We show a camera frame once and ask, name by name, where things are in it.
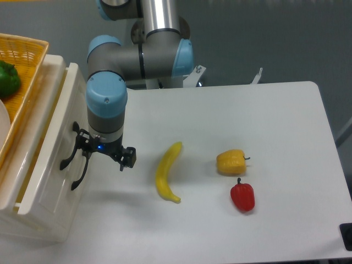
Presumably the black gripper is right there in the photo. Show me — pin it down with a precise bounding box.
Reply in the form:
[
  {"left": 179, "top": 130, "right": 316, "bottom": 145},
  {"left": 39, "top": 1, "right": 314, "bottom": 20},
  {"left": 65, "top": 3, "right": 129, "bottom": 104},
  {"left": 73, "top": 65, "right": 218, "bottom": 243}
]
[{"left": 75, "top": 130, "right": 136, "bottom": 171}]

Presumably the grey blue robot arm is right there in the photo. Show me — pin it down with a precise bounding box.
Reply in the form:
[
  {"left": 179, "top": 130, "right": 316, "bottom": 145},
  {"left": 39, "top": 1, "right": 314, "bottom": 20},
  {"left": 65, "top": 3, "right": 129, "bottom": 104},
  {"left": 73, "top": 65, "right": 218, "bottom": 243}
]
[{"left": 73, "top": 1, "right": 194, "bottom": 168}]

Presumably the white drawer cabinet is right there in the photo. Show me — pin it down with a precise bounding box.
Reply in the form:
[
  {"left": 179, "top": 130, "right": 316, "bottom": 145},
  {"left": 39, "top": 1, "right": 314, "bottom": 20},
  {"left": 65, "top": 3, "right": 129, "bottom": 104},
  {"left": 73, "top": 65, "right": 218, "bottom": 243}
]
[{"left": 0, "top": 54, "right": 89, "bottom": 243}]

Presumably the yellow banana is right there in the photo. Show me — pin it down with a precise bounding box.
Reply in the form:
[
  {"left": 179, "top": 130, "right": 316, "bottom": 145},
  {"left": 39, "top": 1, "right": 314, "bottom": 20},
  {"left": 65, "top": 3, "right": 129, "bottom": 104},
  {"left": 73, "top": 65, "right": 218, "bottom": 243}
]
[{"left": 155, "top": 141, "right": 183, "bottom": 204}]

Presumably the white plate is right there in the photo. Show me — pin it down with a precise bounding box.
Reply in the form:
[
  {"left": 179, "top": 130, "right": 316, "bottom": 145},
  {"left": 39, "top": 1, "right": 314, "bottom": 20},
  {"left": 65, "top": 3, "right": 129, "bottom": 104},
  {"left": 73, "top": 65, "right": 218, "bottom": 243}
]
[{"left": 0, "top": 101, "right": 10, "bottom": 149}]

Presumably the green bell pepper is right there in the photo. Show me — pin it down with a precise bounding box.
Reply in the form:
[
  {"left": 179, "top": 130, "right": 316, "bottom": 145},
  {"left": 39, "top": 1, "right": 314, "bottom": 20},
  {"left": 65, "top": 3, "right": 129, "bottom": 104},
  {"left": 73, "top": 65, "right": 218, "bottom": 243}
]
[{"left": 0, "top": 60, "right": 21, "bottom": 98}]

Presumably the yellow woven basket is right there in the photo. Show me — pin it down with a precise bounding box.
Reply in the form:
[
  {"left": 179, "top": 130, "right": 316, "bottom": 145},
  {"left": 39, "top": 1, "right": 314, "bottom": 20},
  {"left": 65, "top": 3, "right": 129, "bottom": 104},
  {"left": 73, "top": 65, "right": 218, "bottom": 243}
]
[{"left": 1, "top": 33, "right": 49, "bottom": 164}]

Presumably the yellow bell pepper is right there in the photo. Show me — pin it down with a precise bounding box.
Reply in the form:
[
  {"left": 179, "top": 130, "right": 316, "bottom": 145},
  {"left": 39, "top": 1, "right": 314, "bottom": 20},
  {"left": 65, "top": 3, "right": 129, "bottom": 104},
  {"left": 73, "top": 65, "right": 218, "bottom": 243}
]
[{"left": 216, "top": 149, "right": 250, "bottom": 174}]

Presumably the red bell pepper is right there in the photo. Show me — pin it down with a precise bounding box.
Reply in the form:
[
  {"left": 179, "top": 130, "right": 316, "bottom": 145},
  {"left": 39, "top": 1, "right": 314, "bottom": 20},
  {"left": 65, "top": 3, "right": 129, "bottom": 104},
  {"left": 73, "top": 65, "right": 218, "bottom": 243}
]
[{"left": 230, "top": 178, "right": 255, "bottom": 212}]

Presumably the black corner object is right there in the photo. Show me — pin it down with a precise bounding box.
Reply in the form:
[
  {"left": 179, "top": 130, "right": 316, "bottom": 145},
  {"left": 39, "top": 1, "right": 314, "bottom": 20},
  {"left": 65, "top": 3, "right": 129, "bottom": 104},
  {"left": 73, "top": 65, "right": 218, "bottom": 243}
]
[{"left": 339, "top": 223, "right": 352, "bottom": 251}]

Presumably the black top drawer handle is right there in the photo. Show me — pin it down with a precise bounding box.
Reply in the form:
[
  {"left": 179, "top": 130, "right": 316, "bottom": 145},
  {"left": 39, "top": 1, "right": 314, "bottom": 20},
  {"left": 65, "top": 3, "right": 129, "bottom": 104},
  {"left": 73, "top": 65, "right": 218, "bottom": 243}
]
[{"left": 59, "top": 121, "right": 83, "bottom": 171}]

